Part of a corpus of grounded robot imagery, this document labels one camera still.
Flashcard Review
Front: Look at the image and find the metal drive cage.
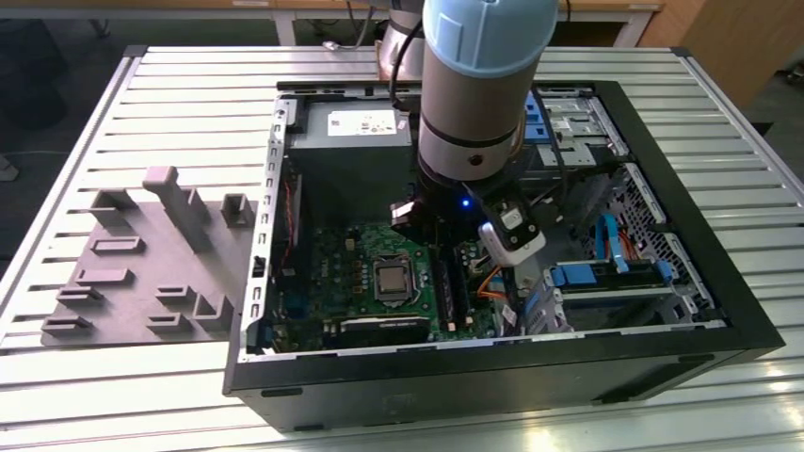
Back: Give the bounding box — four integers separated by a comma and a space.
527, 89, 630, 178

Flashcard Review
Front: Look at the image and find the black graphics card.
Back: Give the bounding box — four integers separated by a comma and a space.
323, 315, 433, 349

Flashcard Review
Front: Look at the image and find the orange wire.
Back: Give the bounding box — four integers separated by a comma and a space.
475, 266, 511, 300

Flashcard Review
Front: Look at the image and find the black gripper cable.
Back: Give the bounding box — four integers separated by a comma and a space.
387, 18, 430, 115

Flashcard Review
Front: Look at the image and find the black cable bundle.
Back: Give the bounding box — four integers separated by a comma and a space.
470, 162, 621, 277

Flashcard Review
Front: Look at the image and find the blue flat wire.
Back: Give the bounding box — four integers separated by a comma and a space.
594, 214, 634, 274

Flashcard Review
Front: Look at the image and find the black CPU socket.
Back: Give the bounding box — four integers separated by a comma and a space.
370, 253, 422, 310

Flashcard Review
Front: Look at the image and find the grey parts rack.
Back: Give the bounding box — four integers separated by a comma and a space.
41, 165, 261, 347

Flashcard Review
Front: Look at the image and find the silver CPU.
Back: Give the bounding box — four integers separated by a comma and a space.
377, 266, 409, 296

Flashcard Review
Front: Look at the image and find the wooden desk white frame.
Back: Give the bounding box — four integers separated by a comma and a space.
213, 0, 667, 48

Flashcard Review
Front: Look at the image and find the grey power supply unit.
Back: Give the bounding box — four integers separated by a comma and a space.
287, 101, 421, 227

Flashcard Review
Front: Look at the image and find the green motherboard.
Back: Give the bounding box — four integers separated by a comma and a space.
270, 220, 505, 352

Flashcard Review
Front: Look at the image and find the wooden cabinet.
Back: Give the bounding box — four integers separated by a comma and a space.
641, 0, 804, 109

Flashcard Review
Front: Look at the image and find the hard disk in blue carrier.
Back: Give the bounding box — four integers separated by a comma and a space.
543, 261, 674, 291

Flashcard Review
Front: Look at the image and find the black open PC case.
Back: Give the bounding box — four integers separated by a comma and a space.
223, 79, 787, 432

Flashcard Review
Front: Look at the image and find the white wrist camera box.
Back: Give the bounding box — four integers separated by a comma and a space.
477, 187, 549, 267

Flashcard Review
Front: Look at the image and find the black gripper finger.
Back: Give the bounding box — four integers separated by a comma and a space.
389, 201, 430, 236

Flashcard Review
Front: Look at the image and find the blue drive latch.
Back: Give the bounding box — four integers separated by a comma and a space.
525, 91, 554, 143

